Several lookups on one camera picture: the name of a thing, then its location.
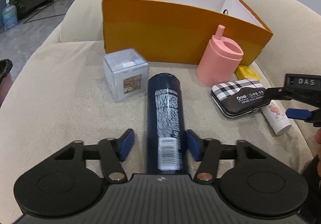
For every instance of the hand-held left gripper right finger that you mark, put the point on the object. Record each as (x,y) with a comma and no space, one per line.
(195,145)

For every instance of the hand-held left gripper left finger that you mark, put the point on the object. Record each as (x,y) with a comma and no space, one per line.
(126,145)

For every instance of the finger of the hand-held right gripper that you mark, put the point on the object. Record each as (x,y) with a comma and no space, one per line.
(288,95)
(298,113)

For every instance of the white hand cream tube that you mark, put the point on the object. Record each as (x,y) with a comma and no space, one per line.
(275,120)

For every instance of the yellow tape measure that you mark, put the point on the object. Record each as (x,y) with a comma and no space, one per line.
(247,72)

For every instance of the dark blue spray can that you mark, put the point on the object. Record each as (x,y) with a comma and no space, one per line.
(165,103)

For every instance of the plaid black zip case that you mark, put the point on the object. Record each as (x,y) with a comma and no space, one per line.
(233,101)

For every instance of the pink cup with spout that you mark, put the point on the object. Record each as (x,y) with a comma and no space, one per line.
(215,63)

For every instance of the orange cardboard box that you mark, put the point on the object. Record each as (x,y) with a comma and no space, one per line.
(155,31)

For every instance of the person's right hand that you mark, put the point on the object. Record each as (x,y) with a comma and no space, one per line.
(318,136)

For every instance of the clear plastic cube box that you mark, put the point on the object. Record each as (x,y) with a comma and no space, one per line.
(117,81)

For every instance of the beige sofa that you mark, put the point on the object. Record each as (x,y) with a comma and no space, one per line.
(62,113)

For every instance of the trash bin with black bag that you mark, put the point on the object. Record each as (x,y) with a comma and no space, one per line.
(5,68)

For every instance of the blue water jug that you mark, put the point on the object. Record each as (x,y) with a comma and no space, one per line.
(10,17)

